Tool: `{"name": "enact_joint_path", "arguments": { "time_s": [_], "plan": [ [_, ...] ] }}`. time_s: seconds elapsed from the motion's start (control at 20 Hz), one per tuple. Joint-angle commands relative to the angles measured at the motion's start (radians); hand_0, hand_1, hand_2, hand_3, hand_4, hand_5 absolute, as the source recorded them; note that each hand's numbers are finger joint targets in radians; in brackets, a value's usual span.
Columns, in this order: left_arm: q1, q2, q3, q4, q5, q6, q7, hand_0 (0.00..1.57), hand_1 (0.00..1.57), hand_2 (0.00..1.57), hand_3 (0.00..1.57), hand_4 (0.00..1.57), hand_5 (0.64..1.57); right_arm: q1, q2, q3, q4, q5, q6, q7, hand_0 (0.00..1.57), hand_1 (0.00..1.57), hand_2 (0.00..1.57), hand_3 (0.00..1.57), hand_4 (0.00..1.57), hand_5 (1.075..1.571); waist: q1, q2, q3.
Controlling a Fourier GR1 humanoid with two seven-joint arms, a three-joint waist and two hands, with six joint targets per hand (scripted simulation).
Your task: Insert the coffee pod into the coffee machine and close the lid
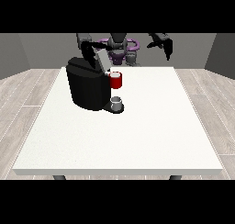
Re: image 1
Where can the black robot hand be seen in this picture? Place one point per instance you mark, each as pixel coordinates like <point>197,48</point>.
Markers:
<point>88,51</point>
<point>168,47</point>

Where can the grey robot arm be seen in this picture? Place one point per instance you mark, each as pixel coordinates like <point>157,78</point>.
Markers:
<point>163,36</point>
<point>84,37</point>

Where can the pale grey machine lid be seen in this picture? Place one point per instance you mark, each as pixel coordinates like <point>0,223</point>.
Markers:
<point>104,60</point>

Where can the black coffee machine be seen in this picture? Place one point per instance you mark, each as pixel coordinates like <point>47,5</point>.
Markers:
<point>87,87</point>

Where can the red pod holder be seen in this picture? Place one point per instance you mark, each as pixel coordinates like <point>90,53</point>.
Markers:
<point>116,81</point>

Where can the grey robot trunk purple rings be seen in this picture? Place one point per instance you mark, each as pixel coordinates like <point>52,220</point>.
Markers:
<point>118,44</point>

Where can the small grey cup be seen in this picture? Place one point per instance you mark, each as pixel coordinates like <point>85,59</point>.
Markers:
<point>116,103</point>

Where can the dark table leg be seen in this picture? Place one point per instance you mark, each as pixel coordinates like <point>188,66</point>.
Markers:
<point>59,177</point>

